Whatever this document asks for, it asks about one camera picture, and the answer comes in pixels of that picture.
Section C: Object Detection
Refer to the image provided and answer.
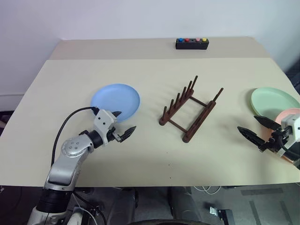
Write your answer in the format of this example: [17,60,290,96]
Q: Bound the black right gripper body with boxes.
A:
[259,127,291,155]

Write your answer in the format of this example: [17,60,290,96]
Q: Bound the pink plastic plate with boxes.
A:
[274,108,300,164]

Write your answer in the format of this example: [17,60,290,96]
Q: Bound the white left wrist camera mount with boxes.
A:
[93,109,118,144]

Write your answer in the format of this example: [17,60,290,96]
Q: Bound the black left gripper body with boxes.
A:
[105,125,123,143]

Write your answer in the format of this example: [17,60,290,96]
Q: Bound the dark object beside table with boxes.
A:
[286,62,300,95]

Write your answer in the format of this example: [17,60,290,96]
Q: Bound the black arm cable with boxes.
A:
[51,106,99,170]
[278,137,300,162]

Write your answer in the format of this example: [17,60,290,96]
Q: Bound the white floor cable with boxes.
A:
[193,185,222,195]

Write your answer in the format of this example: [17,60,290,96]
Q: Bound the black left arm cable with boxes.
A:
[51,106,99,170]

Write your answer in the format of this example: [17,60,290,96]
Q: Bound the metal floor bracket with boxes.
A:
[208,205,233,224]

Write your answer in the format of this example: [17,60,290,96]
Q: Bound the blue plastic plate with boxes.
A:
[90,83,141,124]

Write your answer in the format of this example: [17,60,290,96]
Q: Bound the brown wooden dish rack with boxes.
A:
[158,75,224,143]

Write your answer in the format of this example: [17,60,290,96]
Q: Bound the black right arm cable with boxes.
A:
[278,137,300,162]

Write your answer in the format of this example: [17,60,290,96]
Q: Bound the black button box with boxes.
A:
[175,37,209,51]

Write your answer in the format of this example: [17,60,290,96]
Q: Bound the green plastic plate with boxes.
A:
[251,87,300,116]

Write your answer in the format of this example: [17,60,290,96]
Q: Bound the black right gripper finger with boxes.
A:
[237,126,267,153]
[254,115,281,130]

